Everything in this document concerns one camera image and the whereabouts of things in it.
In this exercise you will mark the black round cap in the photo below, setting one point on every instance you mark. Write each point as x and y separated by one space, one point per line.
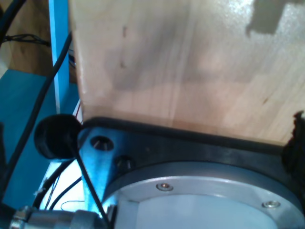
54 136

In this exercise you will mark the metal frame post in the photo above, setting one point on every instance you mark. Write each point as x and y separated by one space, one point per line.
59 47

